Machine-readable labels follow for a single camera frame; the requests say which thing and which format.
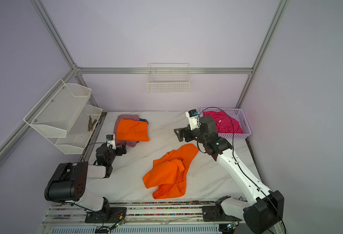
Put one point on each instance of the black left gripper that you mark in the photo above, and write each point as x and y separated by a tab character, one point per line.
119	152

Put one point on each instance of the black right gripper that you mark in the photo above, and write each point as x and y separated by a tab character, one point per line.
187	131

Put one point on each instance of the orange t-shirt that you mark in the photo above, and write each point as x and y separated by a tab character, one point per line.
169	173
131	130

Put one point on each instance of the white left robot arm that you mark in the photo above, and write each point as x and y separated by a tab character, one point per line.
68	185

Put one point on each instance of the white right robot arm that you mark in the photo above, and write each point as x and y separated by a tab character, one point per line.
263	208

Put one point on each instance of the folded mauve t-shirt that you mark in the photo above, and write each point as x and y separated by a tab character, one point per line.
124	142

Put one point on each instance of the folded orange t-shirt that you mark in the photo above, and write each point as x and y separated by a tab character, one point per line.
131	130

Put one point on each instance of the wooden clothespins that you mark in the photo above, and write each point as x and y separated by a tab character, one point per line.
91	124

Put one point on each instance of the white mesh lower shelf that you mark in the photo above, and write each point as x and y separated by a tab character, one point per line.
78	137

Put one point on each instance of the white mesh shelf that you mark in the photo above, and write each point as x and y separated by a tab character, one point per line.
55	115
78	137

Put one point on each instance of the pink t-shirt in basket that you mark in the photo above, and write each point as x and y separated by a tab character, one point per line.
224	124

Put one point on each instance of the lilac perforated plastic basket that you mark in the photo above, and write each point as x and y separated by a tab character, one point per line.
237	114

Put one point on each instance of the white mesh upper shelf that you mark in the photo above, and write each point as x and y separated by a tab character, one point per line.
55	115

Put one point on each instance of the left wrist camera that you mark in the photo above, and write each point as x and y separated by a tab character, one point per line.
111	141

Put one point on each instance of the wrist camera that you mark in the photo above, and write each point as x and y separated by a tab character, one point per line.
193	116
111	141

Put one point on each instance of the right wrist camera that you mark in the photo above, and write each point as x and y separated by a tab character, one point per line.
193	116

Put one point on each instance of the white wire wall basket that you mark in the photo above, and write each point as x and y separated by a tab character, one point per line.
168	78

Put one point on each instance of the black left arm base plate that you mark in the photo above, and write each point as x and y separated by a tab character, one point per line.
113	215

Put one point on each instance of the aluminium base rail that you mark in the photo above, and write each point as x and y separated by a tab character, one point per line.
142	217

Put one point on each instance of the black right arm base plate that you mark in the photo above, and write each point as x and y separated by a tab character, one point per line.
214	214

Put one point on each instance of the aluminium frame profile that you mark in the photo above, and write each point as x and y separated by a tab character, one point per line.
76	72

